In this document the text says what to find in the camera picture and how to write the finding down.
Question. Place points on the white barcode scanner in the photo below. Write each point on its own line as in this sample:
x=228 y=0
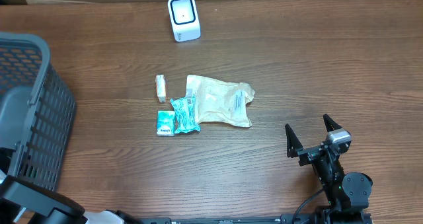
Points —
x=184 y=20

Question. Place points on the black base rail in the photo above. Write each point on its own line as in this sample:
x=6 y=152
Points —
x=224 y=221

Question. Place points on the teal tissue pack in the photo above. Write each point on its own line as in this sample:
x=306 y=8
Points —
x=166 y=123

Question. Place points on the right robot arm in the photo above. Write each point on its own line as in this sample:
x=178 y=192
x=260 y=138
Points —
x=347 y=193

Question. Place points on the beige snack pouch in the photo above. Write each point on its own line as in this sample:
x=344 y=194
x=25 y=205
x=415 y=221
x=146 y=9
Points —
x=219 y=101

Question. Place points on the orange tissue pack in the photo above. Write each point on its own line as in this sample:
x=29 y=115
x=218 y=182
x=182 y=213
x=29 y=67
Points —
x=161 y=88

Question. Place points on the grey plastic shopping basket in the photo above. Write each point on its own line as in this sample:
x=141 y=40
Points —
x=37 y=111

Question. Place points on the teal crinkled wrapper packet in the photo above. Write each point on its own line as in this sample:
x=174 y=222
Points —
x=185 y=115

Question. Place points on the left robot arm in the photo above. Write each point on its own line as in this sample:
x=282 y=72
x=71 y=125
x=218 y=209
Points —
x=18 y=195

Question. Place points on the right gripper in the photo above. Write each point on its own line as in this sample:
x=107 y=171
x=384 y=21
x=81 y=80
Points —
x=308 y=154

